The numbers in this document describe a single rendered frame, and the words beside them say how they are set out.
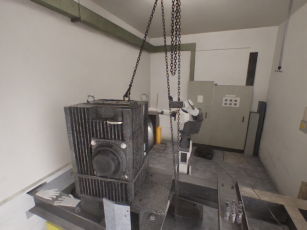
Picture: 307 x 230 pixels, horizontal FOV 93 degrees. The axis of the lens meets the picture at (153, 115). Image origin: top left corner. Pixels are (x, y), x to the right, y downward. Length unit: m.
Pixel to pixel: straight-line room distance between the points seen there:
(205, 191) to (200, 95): 2.45
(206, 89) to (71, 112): 3.20
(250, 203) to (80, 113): 1.86
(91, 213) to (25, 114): 1.14
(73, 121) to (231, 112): 3.42
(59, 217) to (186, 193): 1.40
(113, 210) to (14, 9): 1.86
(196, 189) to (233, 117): 2.38
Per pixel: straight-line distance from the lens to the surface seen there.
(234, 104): 3.91
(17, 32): 1.97
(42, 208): 2.25
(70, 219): 1.95
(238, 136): 4.12
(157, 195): 1.33
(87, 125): 1.12
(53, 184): 2.11
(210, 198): 2.06
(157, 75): 4.33
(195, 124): 1.99
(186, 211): 2.28
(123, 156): 1.04
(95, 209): 1.55
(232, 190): 1.92
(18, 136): 1.93
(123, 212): 1.09
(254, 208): 2.11
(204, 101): 3.88
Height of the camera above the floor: 1.79
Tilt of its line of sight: 13 degrees down
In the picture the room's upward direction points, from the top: straight up
